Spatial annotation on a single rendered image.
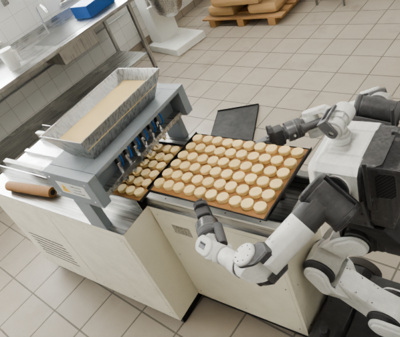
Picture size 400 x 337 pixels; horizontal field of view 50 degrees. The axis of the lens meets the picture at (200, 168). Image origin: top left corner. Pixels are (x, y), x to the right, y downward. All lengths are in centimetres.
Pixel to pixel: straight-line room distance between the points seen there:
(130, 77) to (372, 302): 153
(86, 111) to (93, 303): 141
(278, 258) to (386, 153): 44
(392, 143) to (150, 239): 125
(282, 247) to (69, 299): 217
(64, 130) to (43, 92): 340
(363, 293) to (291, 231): 85
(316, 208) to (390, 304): 91
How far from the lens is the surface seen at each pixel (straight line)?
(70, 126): 211
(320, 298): 234
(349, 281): 205
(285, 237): 127
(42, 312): 329
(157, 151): 229
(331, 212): 127
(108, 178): 202
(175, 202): 194
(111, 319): 293
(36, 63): 459
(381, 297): 209
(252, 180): 171
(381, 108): 158
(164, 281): 236
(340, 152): 140
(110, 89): 225
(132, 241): 209
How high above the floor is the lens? 214
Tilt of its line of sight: 37 degrees down
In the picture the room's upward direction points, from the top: 24 degrees counter-clockwise
